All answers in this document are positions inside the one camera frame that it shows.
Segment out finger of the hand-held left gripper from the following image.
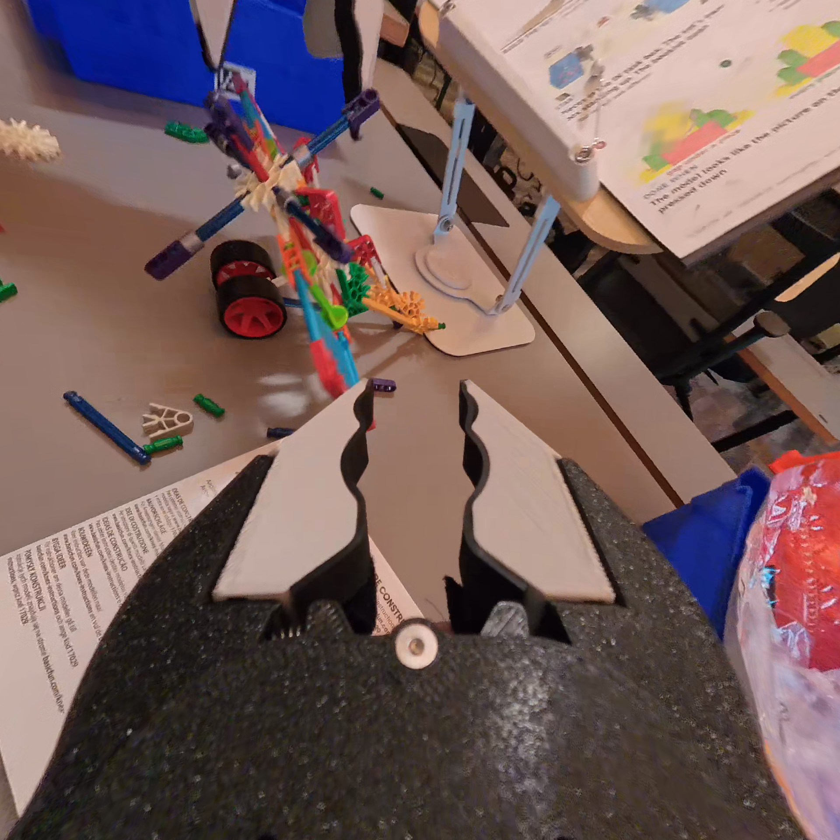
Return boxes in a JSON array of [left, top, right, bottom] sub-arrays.
[[190, 0, 238, 71], [303, 0, 386, 114]]

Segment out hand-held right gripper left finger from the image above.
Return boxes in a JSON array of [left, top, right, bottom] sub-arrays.
[[212, 379, 376, 603]]

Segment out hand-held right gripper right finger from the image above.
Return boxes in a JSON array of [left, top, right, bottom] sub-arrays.
[[456, 379, 618, 605]]

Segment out colourful construction toy model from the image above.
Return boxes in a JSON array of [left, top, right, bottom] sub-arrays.
[[143, 72, 447, 398]]

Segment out blue bin with white label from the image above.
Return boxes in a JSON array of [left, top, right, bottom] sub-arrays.
[[23, 0, 349, 135]]

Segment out grey connector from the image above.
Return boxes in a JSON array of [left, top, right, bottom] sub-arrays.
[[142, 403, 195, 439]]

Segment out blue plastic bin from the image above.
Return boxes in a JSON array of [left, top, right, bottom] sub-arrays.
[[642, 467, 772, 641]]

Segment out white page holder bar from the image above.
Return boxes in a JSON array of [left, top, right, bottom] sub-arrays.
[[436, 0, 601, 203]]

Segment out white snowflake connector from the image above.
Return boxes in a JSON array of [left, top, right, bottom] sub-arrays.
[[0, 118, 61, 161]]

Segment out white instruction booklet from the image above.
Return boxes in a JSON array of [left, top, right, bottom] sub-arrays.
[[0, 441, 424, 818]]

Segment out wooden stand board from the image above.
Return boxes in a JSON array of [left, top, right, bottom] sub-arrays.
[[416, 0, 664, 256]]

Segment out white instruction sheet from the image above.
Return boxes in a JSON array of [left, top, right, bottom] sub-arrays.
[[459, 0, 840, 260]]

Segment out wire page clip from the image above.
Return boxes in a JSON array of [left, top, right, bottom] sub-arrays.
[[574, 56, 608, 164]]

